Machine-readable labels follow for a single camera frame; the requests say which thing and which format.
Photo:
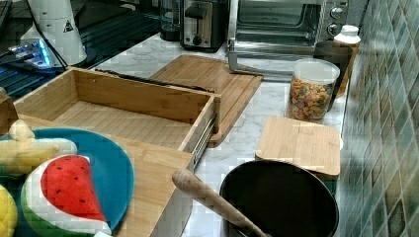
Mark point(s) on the clear jar of colourful cereal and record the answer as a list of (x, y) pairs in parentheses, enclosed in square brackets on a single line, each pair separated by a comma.
[(311, 88)]

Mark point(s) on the bamboo drawer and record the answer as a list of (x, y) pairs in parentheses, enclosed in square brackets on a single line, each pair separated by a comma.
[(168, 116)]

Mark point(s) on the white cap amber bottle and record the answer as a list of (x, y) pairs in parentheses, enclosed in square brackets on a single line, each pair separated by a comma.
[(349, 35)]

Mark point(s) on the teal container with bamboo lid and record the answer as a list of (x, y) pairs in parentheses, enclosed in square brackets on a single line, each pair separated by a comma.
[(312, 146)]

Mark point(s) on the yellow plush fruit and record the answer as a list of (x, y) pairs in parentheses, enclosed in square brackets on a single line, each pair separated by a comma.
[(8, 214)]

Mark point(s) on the plush banana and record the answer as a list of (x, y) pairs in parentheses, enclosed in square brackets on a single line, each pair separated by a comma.
[(23, 152)]

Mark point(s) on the blue plate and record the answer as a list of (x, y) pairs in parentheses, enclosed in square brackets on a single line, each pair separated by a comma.
[(113, 175)]

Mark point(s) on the black utensil crock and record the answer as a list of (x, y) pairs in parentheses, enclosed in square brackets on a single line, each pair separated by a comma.
[(282, 199)]

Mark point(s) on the wooden spoon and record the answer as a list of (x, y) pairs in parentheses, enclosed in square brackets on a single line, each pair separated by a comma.
[(190, 184)]

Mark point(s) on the plush watermelon slice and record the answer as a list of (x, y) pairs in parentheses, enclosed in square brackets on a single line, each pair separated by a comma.
[(58, 199)]

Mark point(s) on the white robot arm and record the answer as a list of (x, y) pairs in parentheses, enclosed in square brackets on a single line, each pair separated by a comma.
[(54, 34)]

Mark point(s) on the large bamboo cutting board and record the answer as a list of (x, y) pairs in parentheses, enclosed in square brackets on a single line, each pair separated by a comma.
[(235, 89)]

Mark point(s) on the silver toaster oven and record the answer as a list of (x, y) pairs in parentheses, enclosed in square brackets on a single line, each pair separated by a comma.
[(265, 37)]

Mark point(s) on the black silver toaster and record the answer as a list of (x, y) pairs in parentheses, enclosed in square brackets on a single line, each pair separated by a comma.
[(203, 24)]

